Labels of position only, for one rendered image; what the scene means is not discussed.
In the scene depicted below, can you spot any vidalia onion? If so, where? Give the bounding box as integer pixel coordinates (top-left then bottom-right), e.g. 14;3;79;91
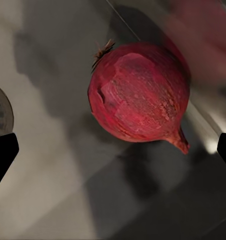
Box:
88;40;191;155

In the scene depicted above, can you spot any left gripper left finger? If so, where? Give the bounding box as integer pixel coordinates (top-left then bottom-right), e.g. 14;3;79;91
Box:
0;133;19;182

